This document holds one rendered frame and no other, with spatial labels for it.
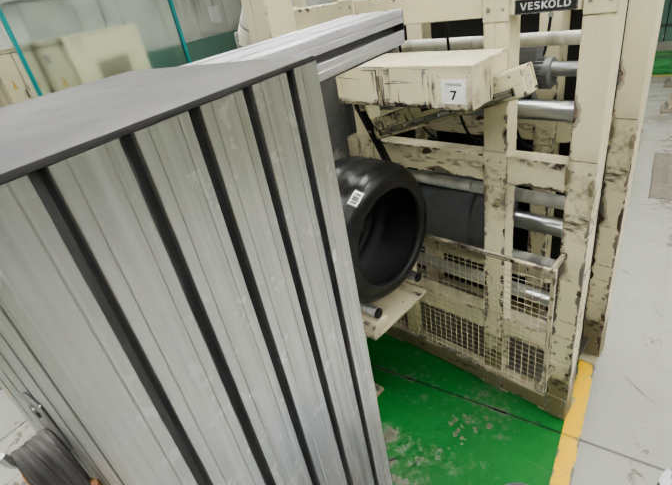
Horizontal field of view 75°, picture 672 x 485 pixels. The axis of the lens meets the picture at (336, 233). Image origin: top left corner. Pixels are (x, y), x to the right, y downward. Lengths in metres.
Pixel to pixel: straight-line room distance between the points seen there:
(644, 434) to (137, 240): 2.60
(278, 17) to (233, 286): 1.48
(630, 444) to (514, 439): 0.51
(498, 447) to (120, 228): 2.36
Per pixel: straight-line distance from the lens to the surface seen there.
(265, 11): 1.70
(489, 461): 2.47
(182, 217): 0.27
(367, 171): 1.62
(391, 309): 1.97
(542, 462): 2.50
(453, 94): 1.57
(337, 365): 0.45
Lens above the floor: 2.07
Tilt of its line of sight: 29 degrees down
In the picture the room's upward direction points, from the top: 11 degrees counter-clockwise
